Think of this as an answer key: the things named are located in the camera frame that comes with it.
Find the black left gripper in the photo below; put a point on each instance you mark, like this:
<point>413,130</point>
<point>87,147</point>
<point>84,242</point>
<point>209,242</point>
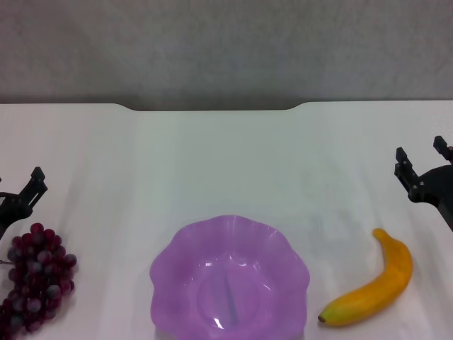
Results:
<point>10,209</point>

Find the purple scalloped plastic plate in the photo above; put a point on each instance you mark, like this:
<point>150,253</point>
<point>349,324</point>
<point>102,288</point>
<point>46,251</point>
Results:
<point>198,269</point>

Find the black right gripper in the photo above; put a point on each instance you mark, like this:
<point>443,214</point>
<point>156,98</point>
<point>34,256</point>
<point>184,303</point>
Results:
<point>439,184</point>

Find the yellow plastic banana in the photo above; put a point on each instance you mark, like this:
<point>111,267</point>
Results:
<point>385,283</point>

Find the dark red grape bunch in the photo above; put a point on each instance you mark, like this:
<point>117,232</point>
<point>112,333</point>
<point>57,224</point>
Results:
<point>35,272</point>

